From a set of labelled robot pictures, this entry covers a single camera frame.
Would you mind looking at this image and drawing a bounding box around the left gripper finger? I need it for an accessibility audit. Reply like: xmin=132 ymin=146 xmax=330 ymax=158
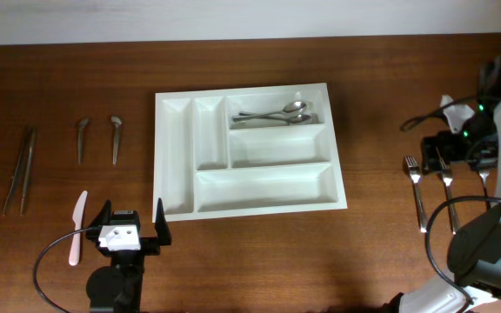
xmin=154 ymin=197 xmax=172 ymax=243
xmin=89 ymin=200 xmax=111 ymax=228

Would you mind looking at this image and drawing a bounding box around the steel spoon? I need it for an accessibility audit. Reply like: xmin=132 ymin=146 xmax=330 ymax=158
xmin=238 ymin=111 xmax=313 ymax=125
xmin=231 ymin=101 xmax=308 ymax=123

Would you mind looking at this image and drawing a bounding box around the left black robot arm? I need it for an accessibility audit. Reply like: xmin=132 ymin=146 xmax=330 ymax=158
xmin=86 ymin=201 xmax=172 ymax=312

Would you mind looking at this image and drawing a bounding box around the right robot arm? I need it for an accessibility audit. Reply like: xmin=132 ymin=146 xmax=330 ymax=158
xmin=381 ymin=56 xmax=501 ymax=312

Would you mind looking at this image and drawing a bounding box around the pink plastic knife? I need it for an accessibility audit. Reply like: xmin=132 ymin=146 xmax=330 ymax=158
xmin=69 ymin=190 xmax=88 ymax=266

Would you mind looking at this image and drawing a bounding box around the small steel teaspoon left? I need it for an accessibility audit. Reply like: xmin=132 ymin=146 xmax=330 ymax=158
xmin=77 ymin=117 xmax=90 ymax=165

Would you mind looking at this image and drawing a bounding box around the small steel teaspoon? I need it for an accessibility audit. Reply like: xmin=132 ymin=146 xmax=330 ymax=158
xmin=110 ymin=116 xmax=123 ymax=165
xmin=77 ymin=117 xmax=90 ymax=165

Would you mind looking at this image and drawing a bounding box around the small steel teaspoon right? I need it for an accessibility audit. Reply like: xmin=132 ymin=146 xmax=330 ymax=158
xmin=110 ymin=116 xmax=123 ymax=165

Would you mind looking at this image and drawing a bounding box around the white plastic cutlery tray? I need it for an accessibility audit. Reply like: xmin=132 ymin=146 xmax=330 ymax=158
xmin=153 ymin=83 xmax=348 ymax=222

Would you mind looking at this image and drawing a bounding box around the right black camera cable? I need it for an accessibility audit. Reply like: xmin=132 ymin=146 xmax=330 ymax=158
xmin=400 ymin=94 xmax=501 ymax=313

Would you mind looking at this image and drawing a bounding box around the black camera cable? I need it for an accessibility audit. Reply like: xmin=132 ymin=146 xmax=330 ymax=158
xmin=400 ymin=94 xmax=501 ymax=313
xmin=32 ymin=226 xmax=99 ymax=313

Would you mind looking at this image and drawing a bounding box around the left black camera cable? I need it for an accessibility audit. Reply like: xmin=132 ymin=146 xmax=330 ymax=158
xmin=32 ymin=226 xmax=99 ymax=313

